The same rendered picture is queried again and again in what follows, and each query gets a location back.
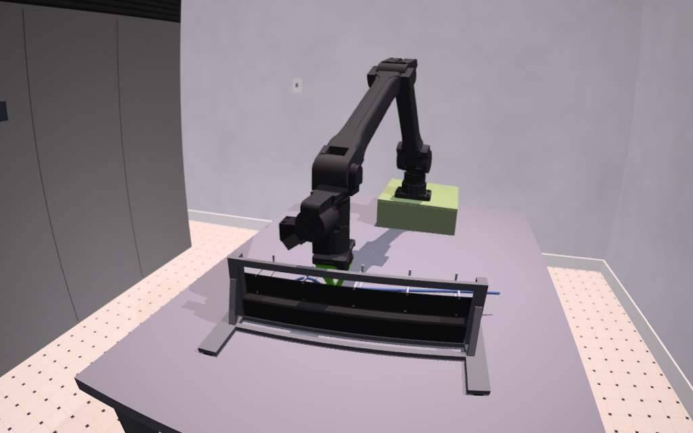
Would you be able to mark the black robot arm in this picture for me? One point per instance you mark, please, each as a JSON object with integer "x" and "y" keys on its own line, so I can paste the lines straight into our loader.
{"x": 336, "y": 178}

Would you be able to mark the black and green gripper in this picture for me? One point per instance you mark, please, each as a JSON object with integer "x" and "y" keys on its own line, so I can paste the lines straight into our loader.
{"x": 341, "y": 253}

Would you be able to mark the black patch panel rack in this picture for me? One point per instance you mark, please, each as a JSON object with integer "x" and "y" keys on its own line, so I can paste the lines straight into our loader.
{"x": 361, "y": 313}

